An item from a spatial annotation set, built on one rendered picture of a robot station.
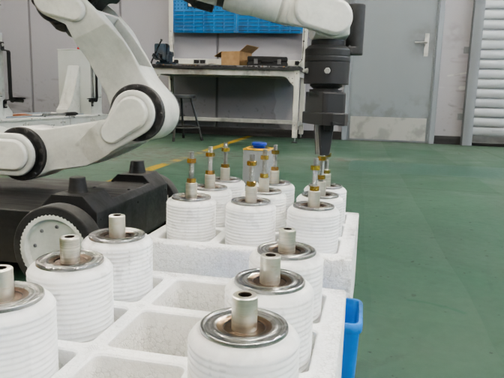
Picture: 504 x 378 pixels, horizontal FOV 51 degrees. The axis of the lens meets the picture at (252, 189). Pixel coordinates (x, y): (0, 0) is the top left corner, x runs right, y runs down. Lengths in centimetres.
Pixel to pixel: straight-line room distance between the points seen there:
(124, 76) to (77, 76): 333
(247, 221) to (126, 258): 30
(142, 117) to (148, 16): 534
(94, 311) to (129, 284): 11
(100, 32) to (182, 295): 79
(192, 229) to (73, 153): 56
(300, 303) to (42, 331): 25
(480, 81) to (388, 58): 98
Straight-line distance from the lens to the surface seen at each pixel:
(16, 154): 149
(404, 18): 615
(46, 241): 127
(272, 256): 56
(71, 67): 475
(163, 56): 561
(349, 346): 83
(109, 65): 140
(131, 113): 132
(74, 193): 130
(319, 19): 102
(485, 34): 618
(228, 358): 43
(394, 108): 608
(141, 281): 73
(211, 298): 78
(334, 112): 103
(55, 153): 148
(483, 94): 615
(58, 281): 61
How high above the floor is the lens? 44
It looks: 10 degrees down
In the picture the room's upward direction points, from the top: 2 degrees clockwise
